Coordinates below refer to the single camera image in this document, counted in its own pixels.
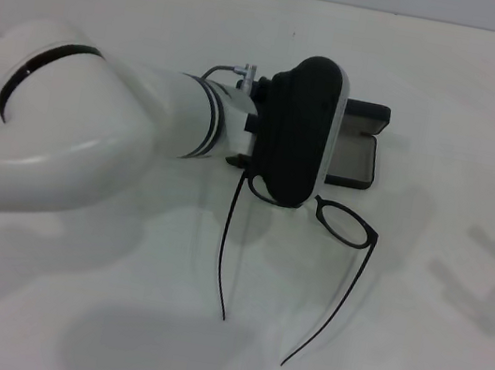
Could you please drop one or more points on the black thin-framed glasses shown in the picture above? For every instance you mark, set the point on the black thin-framed glasses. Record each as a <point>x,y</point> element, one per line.
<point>371,239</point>

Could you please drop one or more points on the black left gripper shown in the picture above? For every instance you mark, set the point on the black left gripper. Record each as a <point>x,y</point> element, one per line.
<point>258,89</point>

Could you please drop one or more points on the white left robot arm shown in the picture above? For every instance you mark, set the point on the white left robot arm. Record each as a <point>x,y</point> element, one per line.
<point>96,122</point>

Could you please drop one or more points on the black glasses case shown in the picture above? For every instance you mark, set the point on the black glasses case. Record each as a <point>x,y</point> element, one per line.
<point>356,160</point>

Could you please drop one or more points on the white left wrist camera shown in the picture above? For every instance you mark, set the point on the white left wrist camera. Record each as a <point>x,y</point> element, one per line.
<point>297,127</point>

